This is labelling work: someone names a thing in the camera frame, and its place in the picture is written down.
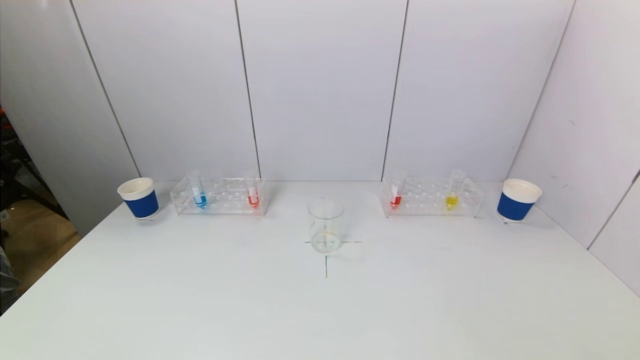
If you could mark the test tube with red pigment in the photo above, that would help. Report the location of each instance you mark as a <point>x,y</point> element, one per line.
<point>396,201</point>

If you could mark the clear glass beaker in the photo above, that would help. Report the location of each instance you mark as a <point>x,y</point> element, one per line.
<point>325,225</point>

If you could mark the clear plastic wrap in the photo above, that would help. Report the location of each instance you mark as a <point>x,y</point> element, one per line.
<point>7,280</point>

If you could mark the clear acrylic test tube rack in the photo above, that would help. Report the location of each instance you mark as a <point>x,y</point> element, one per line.
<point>425,198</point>
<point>225,198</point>

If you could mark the test tube with blue pigment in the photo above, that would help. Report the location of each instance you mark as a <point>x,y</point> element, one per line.
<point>200,201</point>

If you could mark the test tube with yellow pigment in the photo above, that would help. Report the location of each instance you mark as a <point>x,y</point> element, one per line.
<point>451,201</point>

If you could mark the white paper cup blue sleeve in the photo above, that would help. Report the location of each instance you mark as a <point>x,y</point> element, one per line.
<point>141,204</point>
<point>515,207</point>

